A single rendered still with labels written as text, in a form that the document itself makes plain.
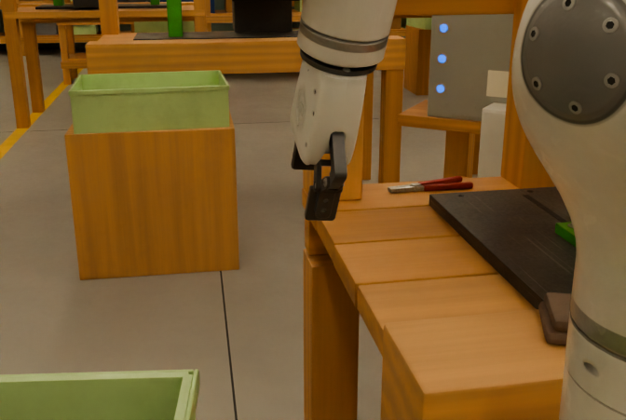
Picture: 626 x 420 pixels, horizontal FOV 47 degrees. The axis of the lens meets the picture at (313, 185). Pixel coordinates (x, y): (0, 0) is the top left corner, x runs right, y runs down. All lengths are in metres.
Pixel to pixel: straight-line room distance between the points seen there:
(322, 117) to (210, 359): 1.89
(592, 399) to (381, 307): 0.45
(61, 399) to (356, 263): 0.50
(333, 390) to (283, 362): 1.06
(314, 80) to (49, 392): 0.35
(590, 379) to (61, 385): 0.40
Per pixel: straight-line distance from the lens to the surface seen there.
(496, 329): 0.83
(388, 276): 0.98
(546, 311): 0.85
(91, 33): 10.35
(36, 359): 2.65
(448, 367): 0.75
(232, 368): 2.45
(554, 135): 0.38
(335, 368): 1.40
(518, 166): 1.37
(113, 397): 0.64
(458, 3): 1.34
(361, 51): 0.66
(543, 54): 0.36
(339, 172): 0.67
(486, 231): 1.10
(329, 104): 0.67
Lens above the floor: 1.29
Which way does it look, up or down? 18 degrees down
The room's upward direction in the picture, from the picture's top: straight up
